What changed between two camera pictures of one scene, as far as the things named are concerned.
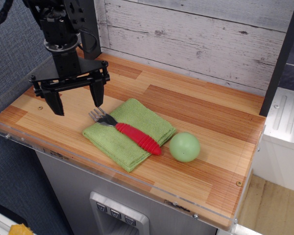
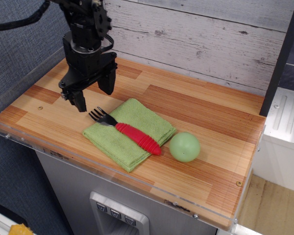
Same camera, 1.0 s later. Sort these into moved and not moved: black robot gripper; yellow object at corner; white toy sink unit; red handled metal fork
Moved: black robot gripper
Not moved: yellow object at corner; red handled metal fork; white toy sink unit
